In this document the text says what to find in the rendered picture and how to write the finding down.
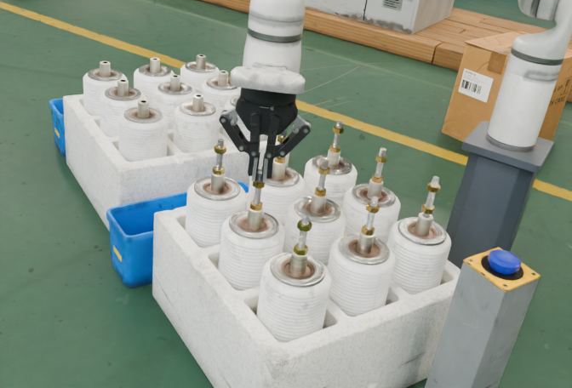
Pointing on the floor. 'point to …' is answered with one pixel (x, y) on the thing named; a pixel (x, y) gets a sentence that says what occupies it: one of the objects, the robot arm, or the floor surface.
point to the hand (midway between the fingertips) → (260, 167)
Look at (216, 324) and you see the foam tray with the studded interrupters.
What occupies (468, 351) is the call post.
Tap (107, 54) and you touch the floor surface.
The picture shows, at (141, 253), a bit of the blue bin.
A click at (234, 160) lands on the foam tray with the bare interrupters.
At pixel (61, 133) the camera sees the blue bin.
